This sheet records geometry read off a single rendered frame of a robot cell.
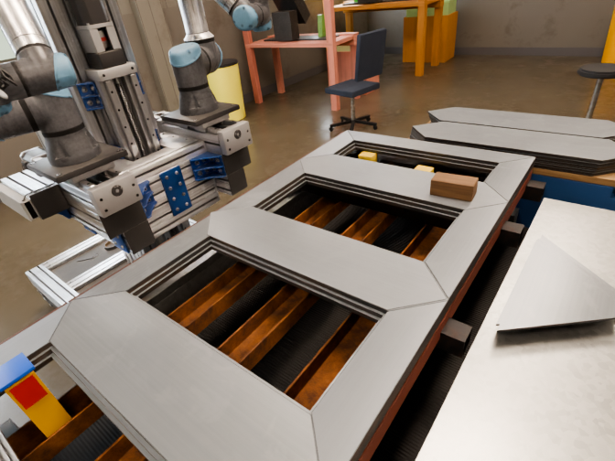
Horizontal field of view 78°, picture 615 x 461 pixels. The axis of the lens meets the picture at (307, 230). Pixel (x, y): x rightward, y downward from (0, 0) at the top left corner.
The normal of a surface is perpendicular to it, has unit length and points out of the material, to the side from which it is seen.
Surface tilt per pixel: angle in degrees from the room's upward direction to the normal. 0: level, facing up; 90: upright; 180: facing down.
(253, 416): 0
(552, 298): 0
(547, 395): 0
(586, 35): 90
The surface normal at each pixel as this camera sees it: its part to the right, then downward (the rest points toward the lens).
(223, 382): -0.11, -0.83
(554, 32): -0.61, 0.50
